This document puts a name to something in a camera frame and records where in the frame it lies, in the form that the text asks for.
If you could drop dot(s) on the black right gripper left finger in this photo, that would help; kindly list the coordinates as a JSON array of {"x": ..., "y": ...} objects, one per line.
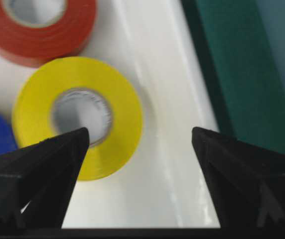
[{"x": 36, "y": 184}]

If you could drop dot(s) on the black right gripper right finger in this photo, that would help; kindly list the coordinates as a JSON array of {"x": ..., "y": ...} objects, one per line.
[{"x": 246, "y": 184}]

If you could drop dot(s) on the yellow tape roll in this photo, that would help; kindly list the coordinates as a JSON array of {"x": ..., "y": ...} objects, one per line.
[{"x": 113, "y": 138}]

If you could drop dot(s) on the red tape roll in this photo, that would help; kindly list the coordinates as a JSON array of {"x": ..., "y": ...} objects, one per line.
[{"x": 33, "y": 46}]

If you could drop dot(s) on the white plastic case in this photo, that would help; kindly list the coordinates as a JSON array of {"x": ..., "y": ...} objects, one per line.
[{"x": 148, "y": 42}]

